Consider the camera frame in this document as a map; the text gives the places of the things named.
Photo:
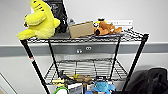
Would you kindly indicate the white picture box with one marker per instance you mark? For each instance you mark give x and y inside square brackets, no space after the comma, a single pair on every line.
[75,89]

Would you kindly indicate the yellow green ball toy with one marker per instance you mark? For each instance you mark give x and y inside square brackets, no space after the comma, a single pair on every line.
[61,89]

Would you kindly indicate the flat white box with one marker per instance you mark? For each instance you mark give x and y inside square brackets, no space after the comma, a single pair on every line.
[125,24]

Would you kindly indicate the orange plush toy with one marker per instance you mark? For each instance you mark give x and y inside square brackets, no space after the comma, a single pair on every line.
[106,28]

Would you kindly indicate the long grey wall band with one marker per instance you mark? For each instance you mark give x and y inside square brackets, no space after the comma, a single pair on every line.
[13,50]

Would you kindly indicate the white wall outlet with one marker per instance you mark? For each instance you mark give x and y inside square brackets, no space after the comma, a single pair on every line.
[79,51]
[88,48]

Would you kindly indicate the black bag with white print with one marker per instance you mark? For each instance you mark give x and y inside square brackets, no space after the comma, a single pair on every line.
[60,11]

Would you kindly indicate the big yellow plush toy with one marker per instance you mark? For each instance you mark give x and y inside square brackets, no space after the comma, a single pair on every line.
[40,21]

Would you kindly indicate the tan cardboard box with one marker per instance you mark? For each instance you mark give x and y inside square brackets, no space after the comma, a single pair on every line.
[81,29]

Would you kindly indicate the light blue plush toy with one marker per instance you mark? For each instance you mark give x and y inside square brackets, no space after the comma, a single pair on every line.
[103,86]

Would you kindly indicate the black office chair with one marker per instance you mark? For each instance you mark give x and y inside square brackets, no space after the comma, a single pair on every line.
[150,81]

